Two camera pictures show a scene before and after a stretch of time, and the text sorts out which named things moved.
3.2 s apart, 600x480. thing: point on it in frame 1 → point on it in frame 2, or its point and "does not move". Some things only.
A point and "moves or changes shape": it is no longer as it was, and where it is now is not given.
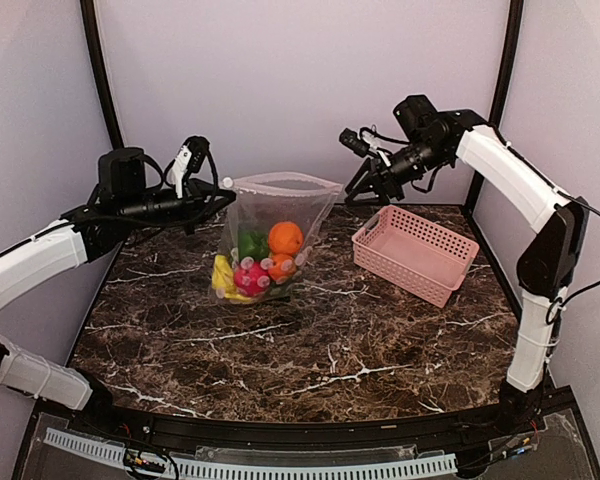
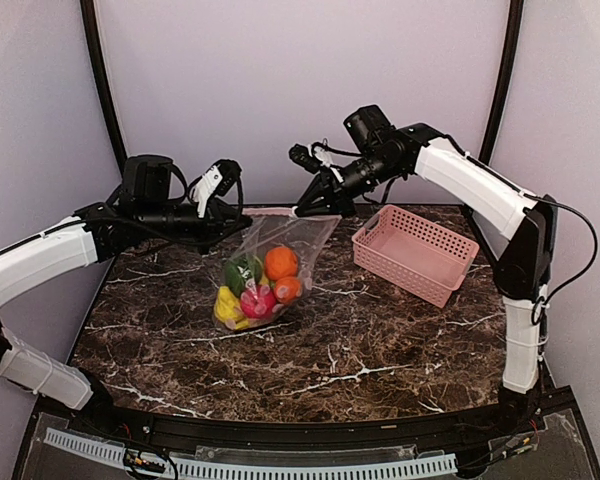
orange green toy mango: (283, 265) → (287, 289)
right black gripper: (382, 180) → (338, 198)
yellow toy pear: (223, 274) → (227, 306)
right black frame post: (505, 74) does not move
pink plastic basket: (414, 254) does not move
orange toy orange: (284, 240) → (280, 262)
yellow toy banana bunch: (232, 294) → (228, 308)
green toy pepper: (253, 244) → (240, 270)
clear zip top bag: (271, 220) moves or changes shape
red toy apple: (253, 278) → (258, 303)
